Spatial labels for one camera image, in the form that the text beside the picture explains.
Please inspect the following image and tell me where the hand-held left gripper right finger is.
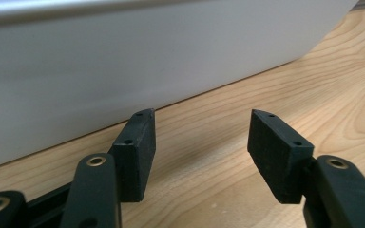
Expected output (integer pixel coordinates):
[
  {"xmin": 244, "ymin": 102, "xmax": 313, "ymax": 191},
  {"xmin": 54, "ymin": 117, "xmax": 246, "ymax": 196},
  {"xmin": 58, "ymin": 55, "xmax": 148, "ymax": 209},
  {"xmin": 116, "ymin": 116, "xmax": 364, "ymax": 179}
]
[{"xmin": 246, "ymin": 108, "xmax": 316, "ymax": 205}]

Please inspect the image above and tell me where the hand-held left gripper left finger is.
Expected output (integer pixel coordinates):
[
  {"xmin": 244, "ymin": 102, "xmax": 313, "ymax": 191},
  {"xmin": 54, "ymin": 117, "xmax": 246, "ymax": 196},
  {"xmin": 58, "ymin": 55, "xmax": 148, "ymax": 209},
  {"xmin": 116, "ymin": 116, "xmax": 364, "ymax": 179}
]
[{"xmin": 108, "ymin": 107, "xmax": 157, "ymax": 203}]

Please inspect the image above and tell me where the white divided storage box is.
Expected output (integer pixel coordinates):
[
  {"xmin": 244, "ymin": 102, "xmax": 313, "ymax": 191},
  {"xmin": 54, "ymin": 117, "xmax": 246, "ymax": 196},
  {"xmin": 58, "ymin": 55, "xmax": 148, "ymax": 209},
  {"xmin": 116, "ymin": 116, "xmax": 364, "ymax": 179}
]
[{"xmin": 0, "ymin": 0, "xmax": 361, "ymax": 172}]

